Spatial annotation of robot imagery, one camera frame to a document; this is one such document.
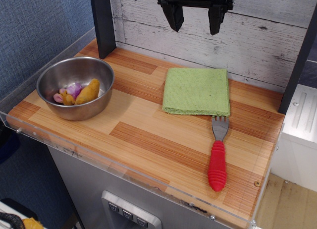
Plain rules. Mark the black right frame post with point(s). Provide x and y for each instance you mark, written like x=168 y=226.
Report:
x=299 y=64

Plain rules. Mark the red handled metal fork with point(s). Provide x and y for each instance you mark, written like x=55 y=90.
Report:
x=217 y=174

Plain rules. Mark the black left frame post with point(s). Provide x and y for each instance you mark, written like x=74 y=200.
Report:
x=104 y=29

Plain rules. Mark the yellow plush toy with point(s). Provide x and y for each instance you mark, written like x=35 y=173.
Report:
x=88 y=93

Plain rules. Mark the purple pink plush toy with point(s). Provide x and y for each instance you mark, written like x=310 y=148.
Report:
x=68 y=96

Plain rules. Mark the black frame post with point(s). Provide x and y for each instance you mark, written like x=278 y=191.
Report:
x=299 y=64
x=104 y=29

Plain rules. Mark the white appliance at right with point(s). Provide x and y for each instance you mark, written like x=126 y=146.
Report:
x=295 y=157

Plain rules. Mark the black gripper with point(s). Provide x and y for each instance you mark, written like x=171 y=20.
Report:
x=173 y=10

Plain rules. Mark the clear acrylic table guard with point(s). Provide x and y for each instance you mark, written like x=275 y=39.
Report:
x=154 y=160

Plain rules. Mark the black yellow object bottom left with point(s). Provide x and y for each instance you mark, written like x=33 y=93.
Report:
x=17 y=223

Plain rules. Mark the stainless steel bowl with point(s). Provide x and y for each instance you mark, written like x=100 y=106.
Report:
x=76 y=70

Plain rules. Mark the green folded cloth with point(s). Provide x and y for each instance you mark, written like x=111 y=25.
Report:
x=196 y=91

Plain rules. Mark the grey cabinet with button panel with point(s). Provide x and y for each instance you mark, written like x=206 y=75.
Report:
x=104 y=200

